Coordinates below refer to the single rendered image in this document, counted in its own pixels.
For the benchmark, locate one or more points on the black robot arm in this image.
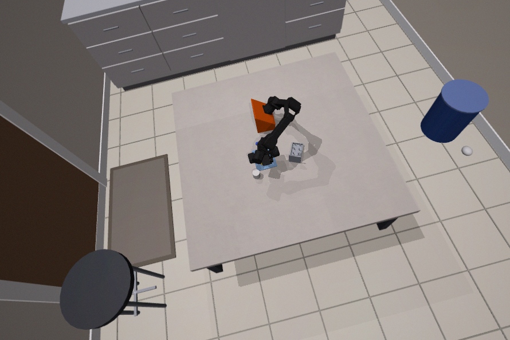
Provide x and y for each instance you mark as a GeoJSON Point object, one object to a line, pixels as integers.
{"type": "Point", "coordinates": [261, 155]}

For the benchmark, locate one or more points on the grey dish rack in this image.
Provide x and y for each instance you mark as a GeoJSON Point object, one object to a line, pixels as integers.
{"type": "Point", "coordinates": [296, 152]}

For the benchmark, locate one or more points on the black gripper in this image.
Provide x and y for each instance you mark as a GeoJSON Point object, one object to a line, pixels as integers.
{"type": "Point", "coordinates": [273, 154]}

